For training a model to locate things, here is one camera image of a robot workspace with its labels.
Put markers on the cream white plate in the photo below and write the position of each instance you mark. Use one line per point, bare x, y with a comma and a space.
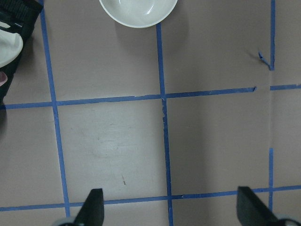
11, 44

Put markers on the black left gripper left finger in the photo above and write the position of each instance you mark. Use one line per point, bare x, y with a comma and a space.
92, 211

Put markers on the white ceramic bowl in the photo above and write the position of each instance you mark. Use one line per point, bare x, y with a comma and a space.
138, 13

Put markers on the pink plate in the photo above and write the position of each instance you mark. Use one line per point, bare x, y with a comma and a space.
3, 78

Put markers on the black dish rack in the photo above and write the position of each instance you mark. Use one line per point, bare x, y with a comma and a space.
17, 22

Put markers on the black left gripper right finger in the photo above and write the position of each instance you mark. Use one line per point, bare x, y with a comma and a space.
251, 211

